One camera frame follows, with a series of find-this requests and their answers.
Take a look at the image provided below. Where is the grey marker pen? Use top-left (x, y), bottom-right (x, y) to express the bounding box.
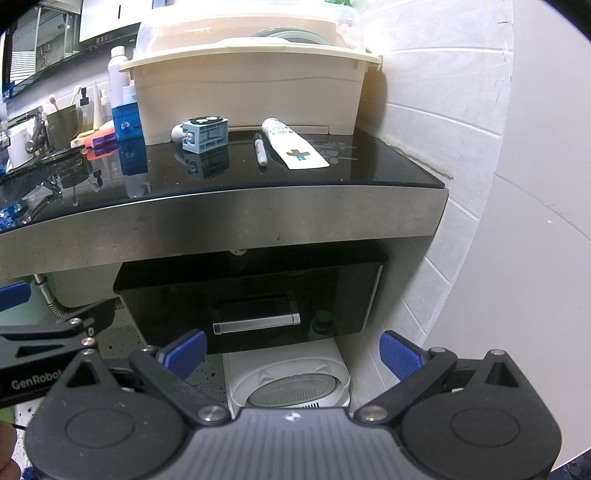
top-left (252, 133), bottom-right (269, 167)

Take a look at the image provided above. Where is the tall white bottle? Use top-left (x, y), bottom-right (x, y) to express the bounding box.
top-left (108, 45), bottom-right (134, 108)

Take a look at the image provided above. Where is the white cream tube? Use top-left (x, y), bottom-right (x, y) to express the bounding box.
top-left (261, 117), bottom-right (330, 171)

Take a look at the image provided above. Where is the metal flexible hose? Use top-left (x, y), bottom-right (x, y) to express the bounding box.
top-left (34, 274), bottom-right (124, 320)

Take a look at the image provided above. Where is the grey bowl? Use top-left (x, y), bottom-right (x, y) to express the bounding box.
top-left (249, 25), bottom-right (334, 48)

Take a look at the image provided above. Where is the green mug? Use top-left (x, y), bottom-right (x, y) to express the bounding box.
top-left (46, 105), bottom-right (84, 148)

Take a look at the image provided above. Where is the white cup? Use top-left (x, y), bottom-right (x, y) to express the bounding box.
top-left (8, 127), bottom-right (38, 169)

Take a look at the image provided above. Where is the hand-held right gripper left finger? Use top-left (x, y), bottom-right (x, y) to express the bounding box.
top-left (60, 329), bottom-right (232, 424)

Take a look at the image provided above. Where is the blue toy block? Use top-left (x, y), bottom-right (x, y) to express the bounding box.
top-left (181, 115), bottom-right (230, 154)

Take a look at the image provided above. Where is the mirror cabinet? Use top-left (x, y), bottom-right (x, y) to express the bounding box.
top-left (8, 0), bottom-right (143, 88)

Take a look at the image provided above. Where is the purple and orange holder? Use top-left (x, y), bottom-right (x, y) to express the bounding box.
top-left (84, 128), bottom-right (119, 160)

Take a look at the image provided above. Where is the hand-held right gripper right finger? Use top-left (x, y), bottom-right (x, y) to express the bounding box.
top-left (355, 330), bottom-right (529, 423)

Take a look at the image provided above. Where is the person's left hand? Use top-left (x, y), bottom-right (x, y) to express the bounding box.
top-left (0, 422), bottom-right (18, 468)

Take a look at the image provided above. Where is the blue packet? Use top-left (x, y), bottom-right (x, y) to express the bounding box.
top-left (0, 201), bottom-right (24, 232)

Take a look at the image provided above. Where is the black drawer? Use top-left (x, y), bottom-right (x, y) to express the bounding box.
top-left (113, 242), bottom-right (389, 355)

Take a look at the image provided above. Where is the white trash can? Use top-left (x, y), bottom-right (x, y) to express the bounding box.
top-left (223, 339), bottom-right (352, 412)

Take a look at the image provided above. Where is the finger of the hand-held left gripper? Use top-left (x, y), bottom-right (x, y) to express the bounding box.
top-left (0, 281), bottom-right (31, 315)
top-left (0, 299), bottom-right (116, 366)

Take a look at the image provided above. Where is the grey vanity counter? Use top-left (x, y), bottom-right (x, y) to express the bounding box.
top-left (0, 127), bottom-right (450, 278)

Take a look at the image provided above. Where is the green capped bottle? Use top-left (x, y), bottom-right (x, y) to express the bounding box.
top-left (310, 310), bottom-right (334, 340)

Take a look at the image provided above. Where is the beige dish rack with lid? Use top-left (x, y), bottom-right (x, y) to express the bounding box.
top-left (119, 0), bottom-right (384, 147)

